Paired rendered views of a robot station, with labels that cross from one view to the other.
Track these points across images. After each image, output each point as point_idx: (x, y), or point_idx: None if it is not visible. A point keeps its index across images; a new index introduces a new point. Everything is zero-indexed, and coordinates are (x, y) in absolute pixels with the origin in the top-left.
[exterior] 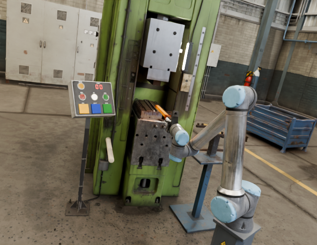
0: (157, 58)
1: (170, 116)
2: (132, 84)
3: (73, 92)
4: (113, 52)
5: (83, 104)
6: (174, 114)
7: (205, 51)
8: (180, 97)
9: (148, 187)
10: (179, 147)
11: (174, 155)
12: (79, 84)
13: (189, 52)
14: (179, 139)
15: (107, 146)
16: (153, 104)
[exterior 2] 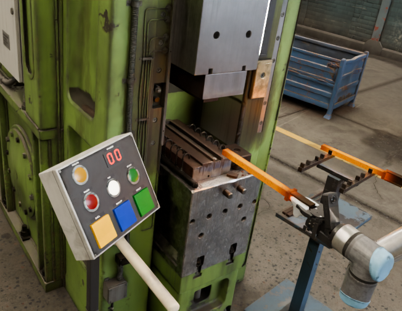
0: (222, 47)
1: (298, 193)
2: (159, 110)
3: (69, 202)
4: (111, 49)
5: (101, 219)
6: (332, 202)
7: (294, 4)
8: (249, 110)
9: (207, 297)
10: (375, 284)
11: (363, 299)
12: (75, 174)
13: (271, 13)
14: (381, 272)
15: (134, 265)
16: (192, 134)
